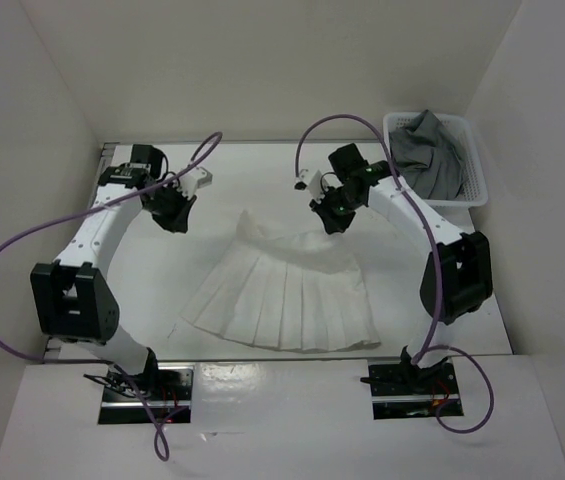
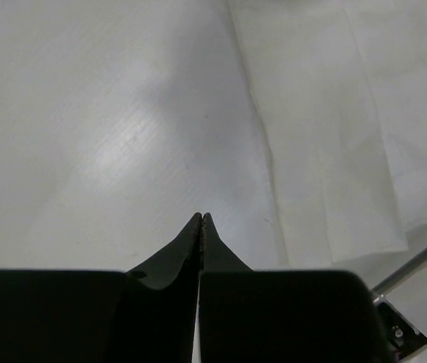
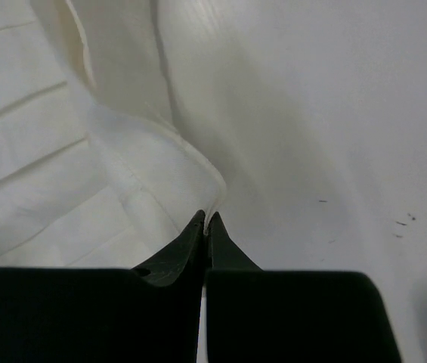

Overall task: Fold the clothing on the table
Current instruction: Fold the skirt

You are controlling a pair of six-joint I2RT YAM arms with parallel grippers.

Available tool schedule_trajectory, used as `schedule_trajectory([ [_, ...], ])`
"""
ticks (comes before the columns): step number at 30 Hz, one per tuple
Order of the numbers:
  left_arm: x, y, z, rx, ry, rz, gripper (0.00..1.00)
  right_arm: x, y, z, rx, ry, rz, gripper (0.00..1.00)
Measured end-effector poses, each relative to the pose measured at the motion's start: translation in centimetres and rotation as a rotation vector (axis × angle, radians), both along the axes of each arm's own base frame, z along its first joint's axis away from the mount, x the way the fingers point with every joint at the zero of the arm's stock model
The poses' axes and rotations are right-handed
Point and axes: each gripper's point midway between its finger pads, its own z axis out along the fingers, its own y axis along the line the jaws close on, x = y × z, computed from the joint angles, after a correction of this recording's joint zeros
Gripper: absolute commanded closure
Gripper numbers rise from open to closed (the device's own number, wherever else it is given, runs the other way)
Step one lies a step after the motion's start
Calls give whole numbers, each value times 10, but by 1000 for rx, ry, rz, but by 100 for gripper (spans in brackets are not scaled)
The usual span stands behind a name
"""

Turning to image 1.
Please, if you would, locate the white pleated skirt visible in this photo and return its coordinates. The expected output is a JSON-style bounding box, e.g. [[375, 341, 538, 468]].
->
[[180, 211, 381, 353]]

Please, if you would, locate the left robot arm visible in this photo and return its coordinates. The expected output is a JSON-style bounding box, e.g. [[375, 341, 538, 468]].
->
[[30, 144, 212, 400]]

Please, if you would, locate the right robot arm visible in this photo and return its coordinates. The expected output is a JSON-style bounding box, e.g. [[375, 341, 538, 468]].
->
[[295, 144, 493, 393]]

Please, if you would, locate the grey skirt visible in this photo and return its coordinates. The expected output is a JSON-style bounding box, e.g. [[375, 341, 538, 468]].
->
[[389, 110, 467, 201]]

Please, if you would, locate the white plastic basket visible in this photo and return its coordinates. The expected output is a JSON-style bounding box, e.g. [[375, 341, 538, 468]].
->
[[383, 112, 488, 208]]

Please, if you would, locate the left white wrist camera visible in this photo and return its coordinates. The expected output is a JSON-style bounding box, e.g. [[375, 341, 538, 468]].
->
[[176, 167, 213, 199]]

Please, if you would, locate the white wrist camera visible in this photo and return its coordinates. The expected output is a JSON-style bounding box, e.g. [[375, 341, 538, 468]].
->
[[294, 169, 325, 202], [176, 167, 213, 199]]

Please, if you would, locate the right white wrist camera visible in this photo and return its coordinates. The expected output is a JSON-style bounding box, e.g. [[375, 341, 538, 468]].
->
[[294, 169, 325, 202]]

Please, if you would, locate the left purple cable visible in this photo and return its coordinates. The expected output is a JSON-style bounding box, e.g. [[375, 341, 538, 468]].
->
[[0, 131, 224, 462]]

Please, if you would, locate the purple cable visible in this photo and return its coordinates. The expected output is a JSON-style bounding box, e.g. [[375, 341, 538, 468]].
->
[[293, 114, 496, 434], [0, 131, 224, 462]]

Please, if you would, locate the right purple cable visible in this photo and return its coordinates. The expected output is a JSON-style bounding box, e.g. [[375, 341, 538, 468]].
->
[[293, 114, 496, 434]]

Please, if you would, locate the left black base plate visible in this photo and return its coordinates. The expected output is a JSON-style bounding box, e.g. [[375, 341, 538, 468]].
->
[[93, 363, 195, 425]]

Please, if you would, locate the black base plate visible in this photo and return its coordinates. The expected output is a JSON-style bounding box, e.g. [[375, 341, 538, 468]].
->
[[360, 357, 464, 420], [93, 363, 195, 425]]

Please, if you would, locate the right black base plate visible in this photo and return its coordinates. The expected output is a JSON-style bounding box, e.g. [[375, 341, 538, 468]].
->
[[360, 357, 464, 420]]

